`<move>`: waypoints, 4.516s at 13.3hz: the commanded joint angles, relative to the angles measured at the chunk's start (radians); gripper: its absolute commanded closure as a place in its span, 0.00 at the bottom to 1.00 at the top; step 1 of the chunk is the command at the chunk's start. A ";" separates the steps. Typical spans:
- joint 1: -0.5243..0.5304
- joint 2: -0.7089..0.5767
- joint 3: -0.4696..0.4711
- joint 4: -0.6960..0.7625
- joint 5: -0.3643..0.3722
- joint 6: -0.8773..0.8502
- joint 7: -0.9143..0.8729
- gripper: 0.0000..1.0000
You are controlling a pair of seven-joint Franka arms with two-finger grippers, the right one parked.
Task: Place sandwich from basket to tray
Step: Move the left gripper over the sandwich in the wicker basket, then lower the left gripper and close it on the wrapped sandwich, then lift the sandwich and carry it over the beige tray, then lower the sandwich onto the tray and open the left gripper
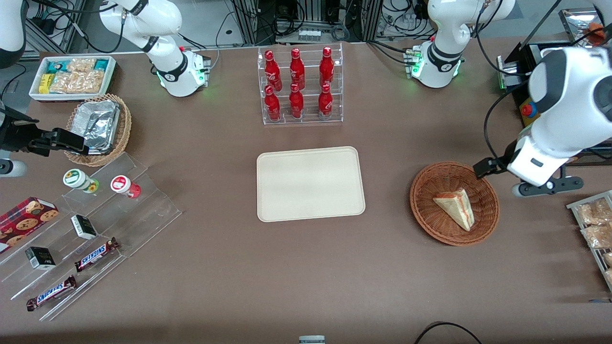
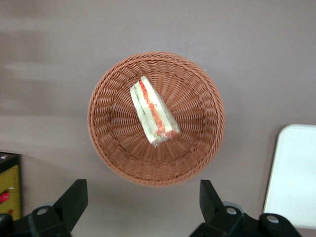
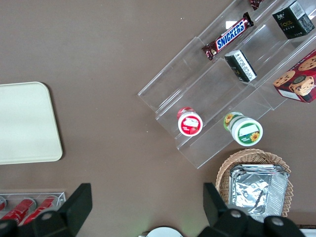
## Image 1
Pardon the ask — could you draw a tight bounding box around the snickers chocolate bar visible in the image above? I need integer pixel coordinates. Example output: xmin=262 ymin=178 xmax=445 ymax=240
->
xmin=74 ymin=237 xmax=120 ymax=273
xmin=26 ymin=275 xmax=77 ymax=312

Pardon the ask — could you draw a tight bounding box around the aluminium foil container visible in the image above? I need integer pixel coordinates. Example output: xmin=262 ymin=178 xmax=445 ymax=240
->
xmin=71 ymin=100 xmax=121 ymax=155

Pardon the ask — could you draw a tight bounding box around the green lid yogurt cup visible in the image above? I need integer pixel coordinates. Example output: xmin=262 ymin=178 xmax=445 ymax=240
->
xmin=63 ymin=168 xmax=100 ymax=194

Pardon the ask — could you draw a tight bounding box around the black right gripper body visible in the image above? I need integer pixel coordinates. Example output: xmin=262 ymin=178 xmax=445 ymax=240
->
xmin=0 ymin=106 xmax=43 ymax=154

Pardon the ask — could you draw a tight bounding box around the brown wicker bowl basket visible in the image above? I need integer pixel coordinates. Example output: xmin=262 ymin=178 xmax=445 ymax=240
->
xmin=410 ymin=161 xmax=501 ymax=247

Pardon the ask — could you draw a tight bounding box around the black hot food display case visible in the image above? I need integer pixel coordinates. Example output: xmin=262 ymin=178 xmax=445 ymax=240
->
xmin=496 ymin=0 xmax=612 ymax=167

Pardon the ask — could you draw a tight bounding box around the light wicker basket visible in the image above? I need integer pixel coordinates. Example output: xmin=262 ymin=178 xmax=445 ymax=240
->
xmin=64 ymin=94 xmax=132 ymax=167

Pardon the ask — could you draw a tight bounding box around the clear bag of crackers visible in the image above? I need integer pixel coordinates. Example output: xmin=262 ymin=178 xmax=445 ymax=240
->
xmin=50 ymin=71 xmax=107 ymax=95

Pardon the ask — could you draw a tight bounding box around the black cable loop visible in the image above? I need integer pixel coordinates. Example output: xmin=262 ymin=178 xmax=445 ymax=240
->
xmin=414 ymin=321 xmax=483 ymax=344

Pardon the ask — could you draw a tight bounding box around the red cola bottle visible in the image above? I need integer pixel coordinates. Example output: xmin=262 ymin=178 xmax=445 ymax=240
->
xmin=317 ymin=83 xmax=334 ymax=118
xmin=319 ymin=46 xmax=335 ymax=88
xmin=264 ymin=50 xmax=283 ymax=92
xmin=264 ymin=85 xmax=282 ymax=121
xmin=288 ymin=83 xmax=305 ymax=119
xmin=289 ymin=48 xmax=306 ymax=91

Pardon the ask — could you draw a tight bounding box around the tray of packaged crackers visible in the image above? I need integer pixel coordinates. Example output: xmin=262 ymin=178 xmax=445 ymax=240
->
xmin=566 ymin=190 xmax=612 ymax=292

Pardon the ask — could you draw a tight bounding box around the small clear cracker bag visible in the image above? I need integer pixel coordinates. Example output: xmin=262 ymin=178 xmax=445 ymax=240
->
xmin=67 ymin=58 xmax=97 ymax=73

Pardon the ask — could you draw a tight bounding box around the clear acrylic bottle rack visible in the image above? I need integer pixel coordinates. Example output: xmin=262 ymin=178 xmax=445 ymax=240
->
xmin=257 ymin=43 xmax=344 ymax=126

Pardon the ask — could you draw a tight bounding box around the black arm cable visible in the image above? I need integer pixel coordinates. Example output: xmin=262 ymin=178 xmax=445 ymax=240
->
xmin=483 ymin=79 xmax=530 ymax=163

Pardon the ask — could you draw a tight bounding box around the red fried food piece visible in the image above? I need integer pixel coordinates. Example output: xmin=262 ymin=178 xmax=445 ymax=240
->
xmin=580 ymin=21 xmax=609 ymax=44

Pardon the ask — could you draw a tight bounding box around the red lid yogurt cup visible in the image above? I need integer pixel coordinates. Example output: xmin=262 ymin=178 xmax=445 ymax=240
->
xmin=110 ymin=175 xmax=142 ymax=199

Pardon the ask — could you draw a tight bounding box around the white rectangular snack bin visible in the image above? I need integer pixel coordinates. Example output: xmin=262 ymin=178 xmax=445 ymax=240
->
xmin=29 ymin=55 xmax=117 ymax=103

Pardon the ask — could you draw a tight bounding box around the clear bag of pastry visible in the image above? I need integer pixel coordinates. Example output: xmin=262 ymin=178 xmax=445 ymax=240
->
xmin=576 ymin=198 xmax=612 ymax=226
xmin=580 ymin=224 xmax=612 ymax=250

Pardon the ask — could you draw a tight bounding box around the triangular sandwich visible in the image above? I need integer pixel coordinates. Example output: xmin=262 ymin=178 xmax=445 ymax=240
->
xmin=433 ymin=188 xmax=475 ymax=232

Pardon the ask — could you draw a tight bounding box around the beige plastic serving tray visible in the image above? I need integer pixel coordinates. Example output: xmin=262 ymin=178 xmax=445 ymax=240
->
xmin=256 ymin=146 xmax=366 ymax=223

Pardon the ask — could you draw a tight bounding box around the clear acrylic stepped display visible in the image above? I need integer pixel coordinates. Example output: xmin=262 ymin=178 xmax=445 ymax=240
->
xmin=0 ymin=152 xmax=183 ymax=322

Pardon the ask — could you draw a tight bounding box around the red tartan cookie box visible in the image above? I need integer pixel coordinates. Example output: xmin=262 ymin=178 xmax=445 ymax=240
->
xmin=0 ymin=196 xmax=60 ymax=254

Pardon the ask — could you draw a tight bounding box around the small black carton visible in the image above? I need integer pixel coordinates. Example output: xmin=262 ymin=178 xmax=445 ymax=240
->
xmin=70 ymin=214 xmax=98 ymax=240
xmin=24 ymin=246 xmax=56 ymax=271

